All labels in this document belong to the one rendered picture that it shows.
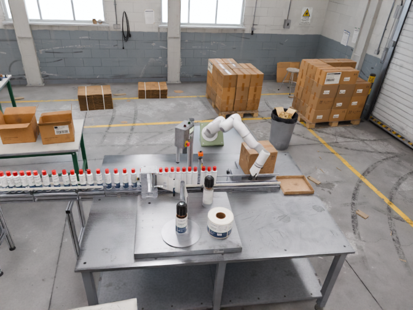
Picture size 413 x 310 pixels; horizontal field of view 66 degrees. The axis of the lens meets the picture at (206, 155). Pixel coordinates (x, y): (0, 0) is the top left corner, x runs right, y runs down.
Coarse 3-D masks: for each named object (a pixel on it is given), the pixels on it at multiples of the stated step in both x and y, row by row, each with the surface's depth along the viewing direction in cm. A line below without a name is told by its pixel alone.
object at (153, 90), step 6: (138, 84) 716; (144, 84) 717; (150, 84) 720; (156, 84) 722; (162, 84) 725; (138, 90) 689; (144, 90) 689; (150, 90) 691; (156, 90) 694; (162, 90) 696; (138, 96) 694; (144, 96) 697; (150, 96) 699; (156, 96) 702; (162, 96) 704
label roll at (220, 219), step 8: (216, 208) 252; (224, 208) 252; (208, 216) 243; (216, 216) 248; (224, 216) 247; (232, 216) 245; (208, 224) 244; (216, 224) 237; (224, 224) 237; (232, 224) 247; (208, 232) 247; (216, 232) 241; (224, 232) 242
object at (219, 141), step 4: (200, 124) 374; (204, 124) 375; (200, 128) 374; (200, 132) 373; (220, 132) 377; (200, 136) 373; (220, 136) 376; (200, 140) 377; (204, 140) 372; (216, 140) 374; (220, 140) 375; (200, 144) 375; (204, 144) 371; (208, 144) 372; (212, 144) 373; (216, 144) 374; (220, 144) 374
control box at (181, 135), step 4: (180, 124) 273; (188, 124) 274; (192, 124) 276; (176, 128) 268; (180, 128) 268; (184, 128) 268; (188, 128) 270; (176, 132) 270; (180, 132) 269; (184, 132) 267; (188, 132) 273; (192, 132) 281; (176, 136) 272; (180, 136) 270; (184, 136) 269; (188, 136) 275; (176, 140) 275; (180, 140) 273; (184, 140) 271; (188, 140) 277; (192, 140) 285; (176, 144) 276; (180, 144) 274; (184, 144) 273
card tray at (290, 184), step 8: (280, 176) 323; (288, 176) 325; (296, 176) 326; (304, 176) 326; (280, 184) 317; (288, 184) 318; (296, 184) 319; (304, 184) 320; (288, 192) 302; (296, 192) 303; (304, 192) 305; (312, 192) 306
